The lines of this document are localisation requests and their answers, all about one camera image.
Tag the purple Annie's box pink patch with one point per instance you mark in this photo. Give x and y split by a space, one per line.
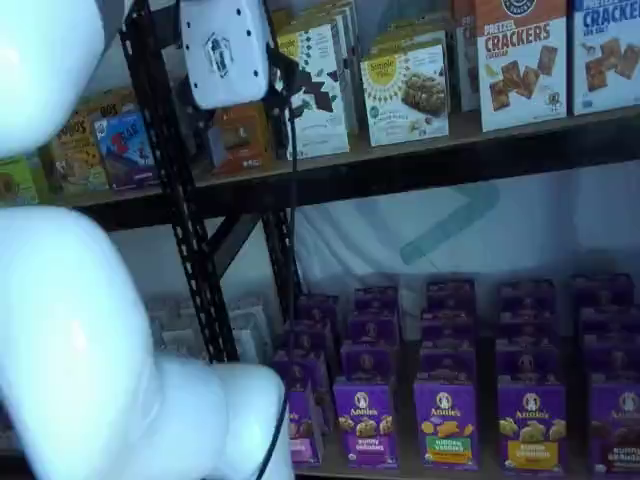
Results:
300 425
300 367
307 337
317 310

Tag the white yellow Simple Mills box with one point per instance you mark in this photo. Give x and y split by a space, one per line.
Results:
410 27
400 95

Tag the orange pretzel crackers box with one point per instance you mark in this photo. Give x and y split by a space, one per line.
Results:
520 75

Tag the orange snack box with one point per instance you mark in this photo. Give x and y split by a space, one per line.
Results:
242 140

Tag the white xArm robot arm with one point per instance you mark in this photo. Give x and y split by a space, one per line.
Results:
75 325

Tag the purple Annie's box yellow patch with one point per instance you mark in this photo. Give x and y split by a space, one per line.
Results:
532 425
525 332
525 367
525 297

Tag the teal tape strip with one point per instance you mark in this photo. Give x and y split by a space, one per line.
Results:
440 235

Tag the purple Annie's box brown patch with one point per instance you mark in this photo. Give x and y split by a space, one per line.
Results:
612 367
617 430

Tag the purple Annie's box violet patch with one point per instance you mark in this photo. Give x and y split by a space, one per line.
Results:
365 425
375 300
372 330
367 362

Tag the white backdrop cloth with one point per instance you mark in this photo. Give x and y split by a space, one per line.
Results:
550 235

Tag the white Organic Pantry box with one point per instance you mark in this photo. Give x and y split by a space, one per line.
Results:
170 325
250 330

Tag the white Sweet Thins box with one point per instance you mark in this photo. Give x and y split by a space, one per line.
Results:
320 12
320 135

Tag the black metal shelving rack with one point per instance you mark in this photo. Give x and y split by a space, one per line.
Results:
450 170
125 210

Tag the blue ZBar box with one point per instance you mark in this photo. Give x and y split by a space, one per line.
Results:
125 150

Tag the yellow snack bar box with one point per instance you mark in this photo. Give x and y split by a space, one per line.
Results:
75 150

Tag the green snack box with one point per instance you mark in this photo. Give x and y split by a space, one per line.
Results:
17 182

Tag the blue pretzel crackers box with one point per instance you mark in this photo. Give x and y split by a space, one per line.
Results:
610 65

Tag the purple Annie's box green patch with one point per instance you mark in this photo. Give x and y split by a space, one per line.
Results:
450 295
447 365
445 425
447 330

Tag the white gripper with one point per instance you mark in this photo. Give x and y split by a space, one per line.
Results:
225 50

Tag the dark snack box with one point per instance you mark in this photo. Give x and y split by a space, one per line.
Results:
467 60

